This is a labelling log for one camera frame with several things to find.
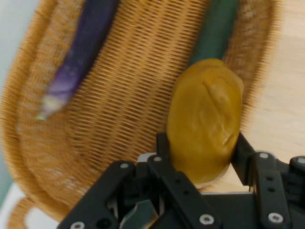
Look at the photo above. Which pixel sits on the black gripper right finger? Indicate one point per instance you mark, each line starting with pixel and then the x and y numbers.
pixel 267 181

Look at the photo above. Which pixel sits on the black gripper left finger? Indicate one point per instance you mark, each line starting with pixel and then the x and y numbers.
pixel 166 176

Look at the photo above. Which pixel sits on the yellow potato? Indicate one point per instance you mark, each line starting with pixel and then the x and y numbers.
pixel 205 119

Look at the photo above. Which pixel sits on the woven wicker basket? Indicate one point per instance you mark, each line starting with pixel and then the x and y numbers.
pixel 128 95

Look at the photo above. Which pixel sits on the purple toy eggplant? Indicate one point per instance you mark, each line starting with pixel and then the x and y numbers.
pixel 83 47

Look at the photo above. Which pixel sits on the dark green toy cucumber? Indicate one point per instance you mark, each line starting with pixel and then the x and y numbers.
pixel 216 31

